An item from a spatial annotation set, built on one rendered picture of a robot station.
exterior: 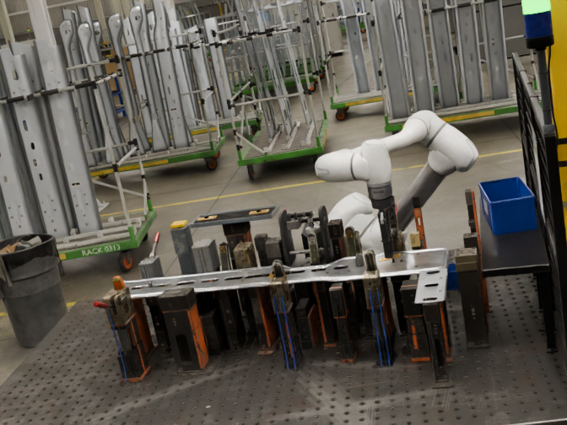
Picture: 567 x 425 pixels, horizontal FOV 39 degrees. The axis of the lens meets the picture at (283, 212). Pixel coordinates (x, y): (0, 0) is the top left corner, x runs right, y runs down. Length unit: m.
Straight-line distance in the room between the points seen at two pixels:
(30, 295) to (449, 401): 3.70
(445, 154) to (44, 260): 3.21
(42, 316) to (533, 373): 3.84
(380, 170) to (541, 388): 0.91
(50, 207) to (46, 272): 1.76
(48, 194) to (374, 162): 4.90
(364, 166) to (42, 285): 3.34
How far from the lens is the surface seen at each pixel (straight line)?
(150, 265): 3.47
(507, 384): 2.78
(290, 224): 3.26
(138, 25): 10.85
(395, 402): 2.74
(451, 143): 3.40
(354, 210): 3.73
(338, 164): 2.97
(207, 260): 3.37
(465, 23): 10.15
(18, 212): 7.58
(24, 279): 5.77
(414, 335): 2.94
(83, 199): 7.39
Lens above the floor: 2.05
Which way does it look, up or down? 15 degrees down
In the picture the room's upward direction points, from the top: 11 degrees counter-clockwise
